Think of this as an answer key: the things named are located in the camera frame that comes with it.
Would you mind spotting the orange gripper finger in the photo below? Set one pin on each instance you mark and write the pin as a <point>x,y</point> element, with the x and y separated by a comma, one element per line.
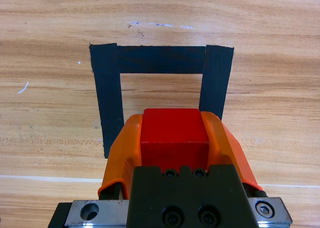
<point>225,148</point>
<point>122,150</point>

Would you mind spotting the red cube block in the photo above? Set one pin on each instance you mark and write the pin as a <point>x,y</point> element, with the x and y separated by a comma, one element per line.
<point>175,133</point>

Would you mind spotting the black tape square outline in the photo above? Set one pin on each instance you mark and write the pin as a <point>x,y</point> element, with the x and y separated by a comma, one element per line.
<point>107,88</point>

